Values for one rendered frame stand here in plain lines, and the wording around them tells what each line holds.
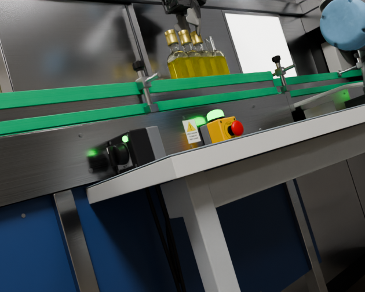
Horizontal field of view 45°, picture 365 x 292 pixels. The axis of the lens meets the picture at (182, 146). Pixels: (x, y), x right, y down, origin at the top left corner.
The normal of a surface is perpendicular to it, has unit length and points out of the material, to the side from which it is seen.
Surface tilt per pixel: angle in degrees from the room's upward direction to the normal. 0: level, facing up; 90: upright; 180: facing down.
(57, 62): 90
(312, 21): 90
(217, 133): 90
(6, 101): 90
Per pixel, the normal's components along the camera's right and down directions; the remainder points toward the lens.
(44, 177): 0.65, -0.25
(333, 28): -0.65, 0.26
